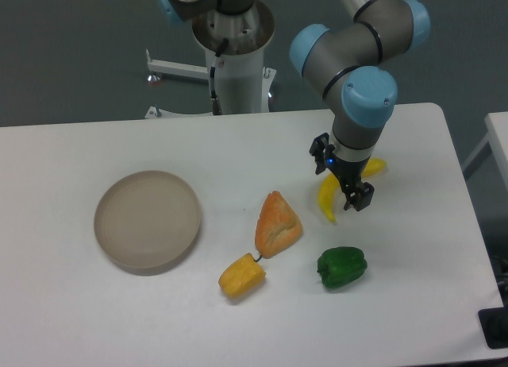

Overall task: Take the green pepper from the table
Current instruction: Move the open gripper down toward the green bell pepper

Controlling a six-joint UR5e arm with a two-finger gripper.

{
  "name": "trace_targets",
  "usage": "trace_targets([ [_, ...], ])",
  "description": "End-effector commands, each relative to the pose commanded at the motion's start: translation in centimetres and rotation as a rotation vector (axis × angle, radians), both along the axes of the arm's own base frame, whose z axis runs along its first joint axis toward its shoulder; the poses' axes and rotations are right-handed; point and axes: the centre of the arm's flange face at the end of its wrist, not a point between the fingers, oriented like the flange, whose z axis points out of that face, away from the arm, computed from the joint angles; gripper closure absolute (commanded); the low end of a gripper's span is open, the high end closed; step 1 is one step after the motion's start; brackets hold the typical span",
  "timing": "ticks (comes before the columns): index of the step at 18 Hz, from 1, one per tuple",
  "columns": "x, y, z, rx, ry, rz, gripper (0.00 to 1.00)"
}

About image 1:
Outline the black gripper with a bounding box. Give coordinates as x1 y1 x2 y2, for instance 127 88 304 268
310 133 375 211

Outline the green bell pepper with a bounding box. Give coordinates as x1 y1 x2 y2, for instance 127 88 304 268
317 246 368 289

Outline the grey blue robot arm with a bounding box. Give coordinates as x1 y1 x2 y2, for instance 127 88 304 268
159 0 431 211

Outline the yellow banana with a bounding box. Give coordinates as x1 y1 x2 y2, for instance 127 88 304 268
317 158 387 223

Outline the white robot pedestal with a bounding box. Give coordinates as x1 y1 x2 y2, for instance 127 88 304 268
146 0 276 115

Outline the beige round plate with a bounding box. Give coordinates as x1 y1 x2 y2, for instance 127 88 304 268
94 171 202 276

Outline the orange bread wedge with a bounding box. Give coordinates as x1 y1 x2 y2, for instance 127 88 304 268
255 191 303 258

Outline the black box at edge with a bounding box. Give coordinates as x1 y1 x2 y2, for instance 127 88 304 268
478 307 507 350

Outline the yellow pepper piece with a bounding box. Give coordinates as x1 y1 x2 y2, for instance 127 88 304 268
218 253 266 299

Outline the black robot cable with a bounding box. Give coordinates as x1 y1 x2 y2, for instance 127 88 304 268
209 38 229 116

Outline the white side table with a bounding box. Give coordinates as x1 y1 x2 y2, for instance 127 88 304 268
461 111 507 184

